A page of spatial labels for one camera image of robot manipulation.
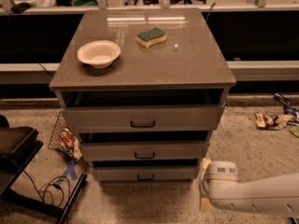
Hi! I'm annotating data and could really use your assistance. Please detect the green yellow sponge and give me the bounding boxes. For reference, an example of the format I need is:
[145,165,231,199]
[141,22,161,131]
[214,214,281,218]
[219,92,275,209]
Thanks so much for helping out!
[136,27,166,48]

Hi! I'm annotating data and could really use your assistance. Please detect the black cable on floor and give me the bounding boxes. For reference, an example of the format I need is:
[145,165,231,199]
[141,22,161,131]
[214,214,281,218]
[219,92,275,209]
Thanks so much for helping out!
[21,169,72,208]

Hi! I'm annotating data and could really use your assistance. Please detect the white paper bowl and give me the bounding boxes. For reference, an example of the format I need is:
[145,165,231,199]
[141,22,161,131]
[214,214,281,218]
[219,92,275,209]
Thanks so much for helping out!
[77,40,121,69]

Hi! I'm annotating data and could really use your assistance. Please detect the red snack can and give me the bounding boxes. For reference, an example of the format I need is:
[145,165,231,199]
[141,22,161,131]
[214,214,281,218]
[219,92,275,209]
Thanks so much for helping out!
[60,129,74,149]

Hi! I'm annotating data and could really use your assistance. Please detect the green packet at edge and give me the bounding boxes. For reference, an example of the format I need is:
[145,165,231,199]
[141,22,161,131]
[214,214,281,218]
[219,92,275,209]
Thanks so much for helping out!
[290,126,299,138]

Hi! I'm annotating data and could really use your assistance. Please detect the crumpled snack wrapper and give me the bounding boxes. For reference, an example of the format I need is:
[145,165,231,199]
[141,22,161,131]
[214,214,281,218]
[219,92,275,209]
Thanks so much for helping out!
[255,113,293,130]

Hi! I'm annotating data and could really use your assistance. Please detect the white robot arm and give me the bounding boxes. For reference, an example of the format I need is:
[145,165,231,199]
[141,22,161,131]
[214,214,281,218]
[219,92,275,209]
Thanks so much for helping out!
[199,158,299,218]

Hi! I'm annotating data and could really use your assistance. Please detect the grey drawer cabinet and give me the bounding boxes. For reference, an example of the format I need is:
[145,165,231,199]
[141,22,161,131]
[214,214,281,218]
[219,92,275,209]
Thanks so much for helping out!
[50,8,235,171]

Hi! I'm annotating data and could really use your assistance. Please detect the wire mesh basket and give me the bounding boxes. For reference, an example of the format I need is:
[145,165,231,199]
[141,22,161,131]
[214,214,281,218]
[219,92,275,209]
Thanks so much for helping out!
[48,114,82,162]

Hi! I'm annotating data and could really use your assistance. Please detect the grey middle drawer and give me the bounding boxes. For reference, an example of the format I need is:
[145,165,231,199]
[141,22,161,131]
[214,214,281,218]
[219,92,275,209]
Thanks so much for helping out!
[81,141,209,161]

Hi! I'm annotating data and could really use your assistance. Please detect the grey drawer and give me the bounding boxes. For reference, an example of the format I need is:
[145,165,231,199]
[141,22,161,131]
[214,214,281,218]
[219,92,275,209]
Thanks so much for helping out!
[81,141,209,161]
[91,165,198,182]
[62,105,224,133]

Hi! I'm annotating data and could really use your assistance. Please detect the grey bottom drawer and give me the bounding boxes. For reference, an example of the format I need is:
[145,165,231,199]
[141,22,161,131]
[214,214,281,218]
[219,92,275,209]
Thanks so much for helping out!
[91,165,198,182]

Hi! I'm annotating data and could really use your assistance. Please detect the grey top drawer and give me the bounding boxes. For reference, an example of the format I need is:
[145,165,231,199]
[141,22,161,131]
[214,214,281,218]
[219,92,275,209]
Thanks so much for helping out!
[62,105,224,133]

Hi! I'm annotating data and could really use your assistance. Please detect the blue snack packet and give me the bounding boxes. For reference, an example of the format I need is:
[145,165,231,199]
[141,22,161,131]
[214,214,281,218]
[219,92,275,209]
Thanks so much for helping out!
[274,93,299,124]

